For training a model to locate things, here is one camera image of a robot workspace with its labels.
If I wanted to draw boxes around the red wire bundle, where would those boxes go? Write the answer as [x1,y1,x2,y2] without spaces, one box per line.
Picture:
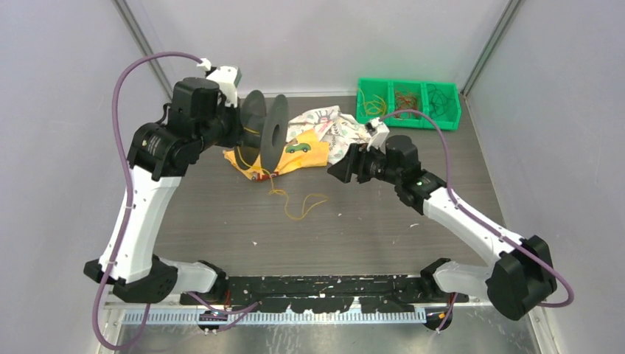
[393,85,420,119]

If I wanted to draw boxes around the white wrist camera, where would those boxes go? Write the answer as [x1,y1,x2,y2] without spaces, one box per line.
[197,58,242,108]
[365,117,390,150]

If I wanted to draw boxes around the yellow snack bag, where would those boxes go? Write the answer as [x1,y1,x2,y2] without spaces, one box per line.
[223,129,330,181]

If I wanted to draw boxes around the yellow wire bundle in bin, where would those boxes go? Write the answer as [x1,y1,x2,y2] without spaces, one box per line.
[358,88,389,118]

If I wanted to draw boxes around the dark green wire bundle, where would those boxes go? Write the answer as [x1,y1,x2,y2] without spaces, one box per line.
[425,83,456,118]

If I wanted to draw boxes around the slotted aluminium rail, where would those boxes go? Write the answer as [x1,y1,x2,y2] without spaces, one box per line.
[122,308,427,326]

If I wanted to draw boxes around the black cable spool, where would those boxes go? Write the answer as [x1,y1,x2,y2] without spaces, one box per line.
[234,90,289,173]

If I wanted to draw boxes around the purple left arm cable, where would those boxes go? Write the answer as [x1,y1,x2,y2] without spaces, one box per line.
[91,51,262,352]

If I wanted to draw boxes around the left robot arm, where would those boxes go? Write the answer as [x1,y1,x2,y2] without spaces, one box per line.
[83,77,242,305]

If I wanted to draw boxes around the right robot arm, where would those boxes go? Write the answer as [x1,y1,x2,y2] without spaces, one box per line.
[328,135,557,320]

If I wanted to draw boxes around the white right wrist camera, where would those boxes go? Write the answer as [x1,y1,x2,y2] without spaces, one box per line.
[365,117,390,150]

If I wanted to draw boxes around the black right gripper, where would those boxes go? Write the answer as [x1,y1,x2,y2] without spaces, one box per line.
[328,141,402,186]

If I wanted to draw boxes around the green three-compartment bin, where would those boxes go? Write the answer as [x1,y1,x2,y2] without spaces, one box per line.
[356,77,461,131]

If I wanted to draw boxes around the white patterned cloth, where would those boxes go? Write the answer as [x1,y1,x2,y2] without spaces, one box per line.
[286,105,371,164]

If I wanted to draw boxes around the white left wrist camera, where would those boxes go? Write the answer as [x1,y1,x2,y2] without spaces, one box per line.
[197,58,242,108]

